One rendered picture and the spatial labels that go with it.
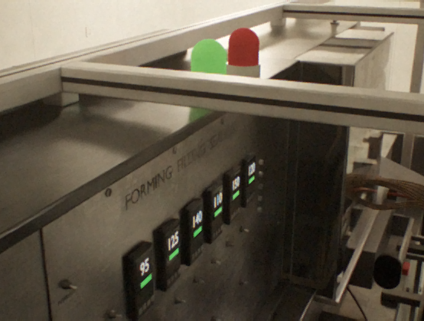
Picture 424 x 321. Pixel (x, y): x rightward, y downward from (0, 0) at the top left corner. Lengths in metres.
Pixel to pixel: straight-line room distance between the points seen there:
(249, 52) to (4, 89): 0.45
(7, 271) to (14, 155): 0.18
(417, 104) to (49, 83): 0.50
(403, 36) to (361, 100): 5.26
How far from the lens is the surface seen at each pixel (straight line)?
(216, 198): 0.94
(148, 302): 0.80
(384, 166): 2.14
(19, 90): 0.82
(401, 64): 6.00
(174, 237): 0.83
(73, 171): 0.64
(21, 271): 0.59
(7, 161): 0.69
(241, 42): 1.05
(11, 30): 4.55
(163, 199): 0.80
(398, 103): 0.70
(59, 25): 4.95
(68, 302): 0.66
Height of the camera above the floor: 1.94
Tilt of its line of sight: 20 degrees down
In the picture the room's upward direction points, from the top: straight up
